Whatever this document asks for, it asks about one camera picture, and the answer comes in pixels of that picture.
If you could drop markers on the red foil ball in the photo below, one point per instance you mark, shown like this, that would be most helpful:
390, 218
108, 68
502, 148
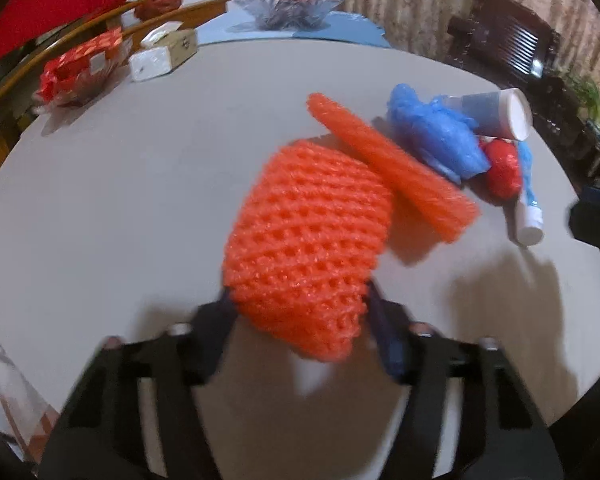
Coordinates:
501, 170

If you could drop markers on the wooden television cabinet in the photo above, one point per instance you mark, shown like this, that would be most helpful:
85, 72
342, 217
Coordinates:
10, 95

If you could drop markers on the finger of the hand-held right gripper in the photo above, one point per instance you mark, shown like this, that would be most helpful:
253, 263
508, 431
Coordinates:
590, 215

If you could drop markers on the blue paper cup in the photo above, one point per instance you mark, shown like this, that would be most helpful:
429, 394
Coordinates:
490, 112

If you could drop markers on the red cloth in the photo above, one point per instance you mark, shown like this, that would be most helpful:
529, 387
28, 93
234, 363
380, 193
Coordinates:
45, 0

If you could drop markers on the dark wooden slatted armchair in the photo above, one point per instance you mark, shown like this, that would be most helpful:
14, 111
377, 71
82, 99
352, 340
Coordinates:
505, 40

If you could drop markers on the blue tablecloth table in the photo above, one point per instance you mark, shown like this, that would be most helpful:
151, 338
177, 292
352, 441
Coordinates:
350, 30

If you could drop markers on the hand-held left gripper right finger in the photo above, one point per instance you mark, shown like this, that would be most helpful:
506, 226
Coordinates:
386, 342

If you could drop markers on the blue plastic bag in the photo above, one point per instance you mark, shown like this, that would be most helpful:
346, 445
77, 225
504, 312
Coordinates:
435, 135

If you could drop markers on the wide orange foam net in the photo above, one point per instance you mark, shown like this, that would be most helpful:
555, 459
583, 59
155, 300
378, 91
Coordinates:
305, 240

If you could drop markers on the blue and white drink bottle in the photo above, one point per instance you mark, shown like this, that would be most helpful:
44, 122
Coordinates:
530, 222

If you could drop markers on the beige patterned curtain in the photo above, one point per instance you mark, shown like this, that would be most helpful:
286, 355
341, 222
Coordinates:
405, 5

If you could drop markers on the red plastic bag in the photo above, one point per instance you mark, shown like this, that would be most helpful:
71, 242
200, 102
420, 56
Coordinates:
157, 4

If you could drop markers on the green potted plant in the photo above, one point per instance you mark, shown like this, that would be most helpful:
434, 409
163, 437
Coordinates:
595, 105

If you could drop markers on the glass fruit bowl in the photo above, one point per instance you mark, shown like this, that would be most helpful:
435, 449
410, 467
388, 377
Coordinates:
285, 12

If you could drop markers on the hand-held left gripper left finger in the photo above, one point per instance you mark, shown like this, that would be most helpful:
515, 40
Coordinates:
207, 335

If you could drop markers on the dark wooden side table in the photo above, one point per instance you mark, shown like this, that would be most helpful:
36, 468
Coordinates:
575, 135

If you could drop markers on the white and gold tissue box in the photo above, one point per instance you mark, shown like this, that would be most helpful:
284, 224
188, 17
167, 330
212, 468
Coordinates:
160, 57

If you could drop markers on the narrow orange foam net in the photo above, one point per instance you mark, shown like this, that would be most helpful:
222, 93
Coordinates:
395, 170

